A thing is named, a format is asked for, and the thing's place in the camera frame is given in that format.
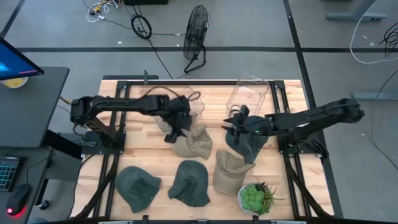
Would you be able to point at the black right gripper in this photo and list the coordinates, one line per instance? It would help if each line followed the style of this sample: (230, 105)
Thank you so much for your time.
(256, 125)

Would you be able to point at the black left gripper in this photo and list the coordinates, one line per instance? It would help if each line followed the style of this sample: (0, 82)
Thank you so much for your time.
(180, 115)

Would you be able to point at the beige bucket hat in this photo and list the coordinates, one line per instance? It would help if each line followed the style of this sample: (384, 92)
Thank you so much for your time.
(230, 174)
(199, 143)

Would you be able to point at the dark grey bucket hat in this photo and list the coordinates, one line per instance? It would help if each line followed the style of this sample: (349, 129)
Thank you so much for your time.
(136, 189)
(189, 183)
(248, 147)

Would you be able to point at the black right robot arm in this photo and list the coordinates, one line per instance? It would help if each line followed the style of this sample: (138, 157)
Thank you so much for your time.
(317, 119)

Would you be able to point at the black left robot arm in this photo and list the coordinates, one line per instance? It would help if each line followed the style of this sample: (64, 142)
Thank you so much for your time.
(124, 104)

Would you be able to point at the clear plastic bin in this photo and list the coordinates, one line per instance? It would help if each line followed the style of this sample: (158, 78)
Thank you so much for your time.
(199, 107)
(248, 93)

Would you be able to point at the green succulent in white pot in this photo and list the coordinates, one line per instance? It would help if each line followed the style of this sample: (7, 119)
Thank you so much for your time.
(253, 199)

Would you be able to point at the black floor fan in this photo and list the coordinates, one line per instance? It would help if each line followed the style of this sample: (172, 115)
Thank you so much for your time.
(196, 31)

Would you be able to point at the black box on floor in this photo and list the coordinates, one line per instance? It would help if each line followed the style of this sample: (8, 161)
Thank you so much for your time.
(146, 2)

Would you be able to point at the black desk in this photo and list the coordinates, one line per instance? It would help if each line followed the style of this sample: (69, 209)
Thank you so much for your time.
(34, 174)
(31, 109)

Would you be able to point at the grey desk foot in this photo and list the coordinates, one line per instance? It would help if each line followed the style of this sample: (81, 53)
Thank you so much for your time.
(357, 14)
(376, 96)

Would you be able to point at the black caster wheel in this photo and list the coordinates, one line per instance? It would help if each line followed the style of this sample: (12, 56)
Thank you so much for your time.
(43, 204)

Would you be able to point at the black mouse with red light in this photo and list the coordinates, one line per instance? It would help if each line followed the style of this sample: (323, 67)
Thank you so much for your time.
(18, 199)

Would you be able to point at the yellow round object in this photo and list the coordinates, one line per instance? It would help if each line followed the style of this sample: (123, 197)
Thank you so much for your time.
(14, 83)

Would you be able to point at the backlit black keyboard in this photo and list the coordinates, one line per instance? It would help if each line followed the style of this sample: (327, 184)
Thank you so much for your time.
(7, 172)

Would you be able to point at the computer monitor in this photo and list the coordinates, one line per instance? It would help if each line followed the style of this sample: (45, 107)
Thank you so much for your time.
(12, 62)

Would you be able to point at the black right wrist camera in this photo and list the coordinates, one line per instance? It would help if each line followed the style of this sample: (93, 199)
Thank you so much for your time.
(244, 111)

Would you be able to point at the black aluminium rig frame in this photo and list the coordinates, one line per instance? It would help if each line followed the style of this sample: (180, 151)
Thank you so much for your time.
(119, 93)

